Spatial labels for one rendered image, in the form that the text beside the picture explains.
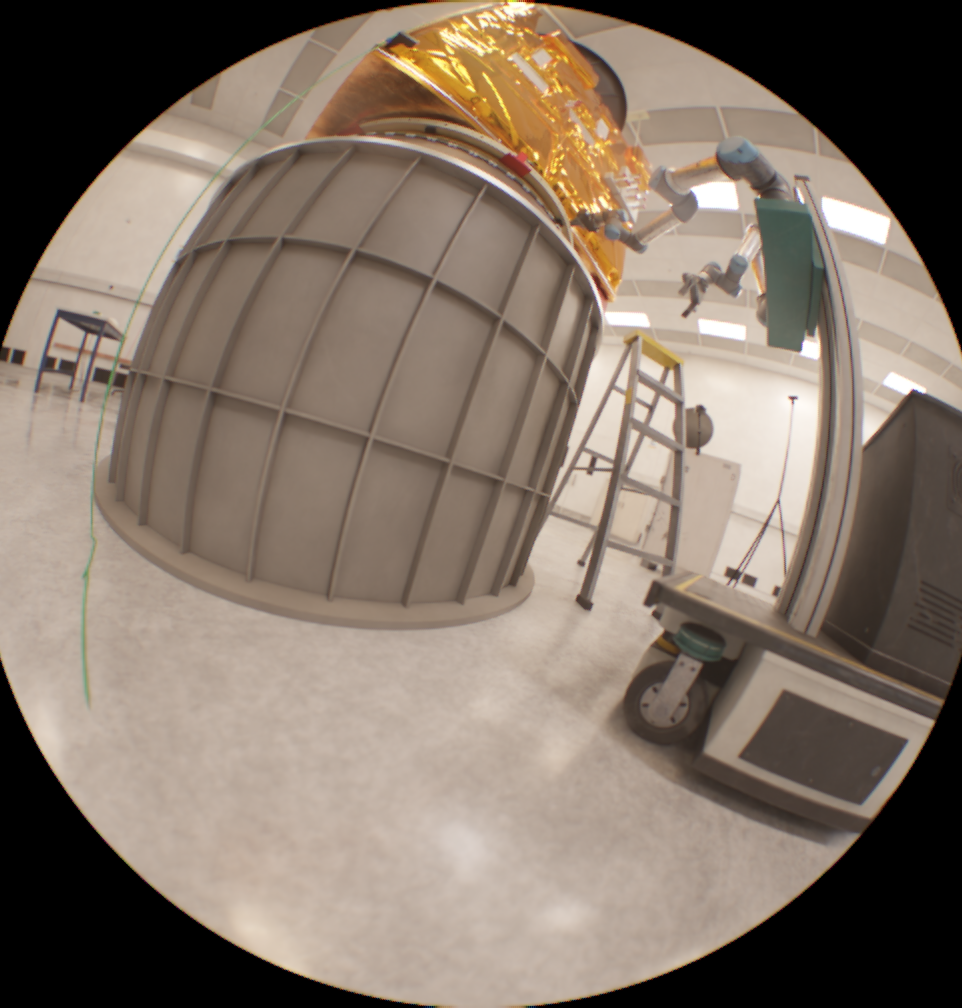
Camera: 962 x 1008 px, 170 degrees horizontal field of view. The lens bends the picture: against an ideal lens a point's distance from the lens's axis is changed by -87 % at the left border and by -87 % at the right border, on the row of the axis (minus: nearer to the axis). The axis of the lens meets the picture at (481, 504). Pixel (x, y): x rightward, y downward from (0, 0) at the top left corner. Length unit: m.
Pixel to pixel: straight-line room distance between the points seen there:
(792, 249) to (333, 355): 1.20
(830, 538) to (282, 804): 0.95
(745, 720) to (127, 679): 0.91
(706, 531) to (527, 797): 3.64
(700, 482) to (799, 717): 3.56
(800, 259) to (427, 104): 1.40
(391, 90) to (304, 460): 1.51
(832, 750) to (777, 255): 1.13
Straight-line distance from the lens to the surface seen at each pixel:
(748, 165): 1.16
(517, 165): 1.57
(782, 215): 1.05
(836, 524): 0.79
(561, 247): 1.10
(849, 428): 0.85
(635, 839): 0.56
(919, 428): 0.82
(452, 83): 1.71
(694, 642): 0.64
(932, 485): 0.80
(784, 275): 1.20
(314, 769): 0.46
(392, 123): 1.67
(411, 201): 0.92
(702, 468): 4.04
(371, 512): 0.72
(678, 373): 2.19
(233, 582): 0.76
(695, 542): 3.93
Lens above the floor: 0.39
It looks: 5 degrees down
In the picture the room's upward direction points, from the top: 18 degrees clockwise
